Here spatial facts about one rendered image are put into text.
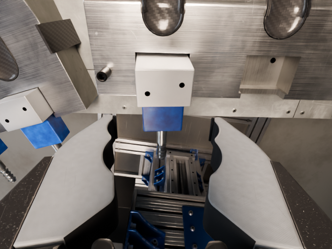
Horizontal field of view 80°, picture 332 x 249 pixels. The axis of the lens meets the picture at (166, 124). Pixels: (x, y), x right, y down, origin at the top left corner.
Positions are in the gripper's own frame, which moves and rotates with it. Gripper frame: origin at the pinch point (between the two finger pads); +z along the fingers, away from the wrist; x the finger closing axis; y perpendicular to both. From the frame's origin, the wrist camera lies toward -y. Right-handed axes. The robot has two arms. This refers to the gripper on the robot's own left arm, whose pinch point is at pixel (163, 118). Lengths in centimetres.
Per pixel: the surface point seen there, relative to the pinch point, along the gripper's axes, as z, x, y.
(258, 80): 11.7, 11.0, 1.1
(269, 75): 11.7, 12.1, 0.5
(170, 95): 5.6, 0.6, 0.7
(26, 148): 98, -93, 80
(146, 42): 9.0, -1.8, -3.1
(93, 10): 9.0, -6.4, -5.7
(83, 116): 98, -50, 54
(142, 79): 5.3, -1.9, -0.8
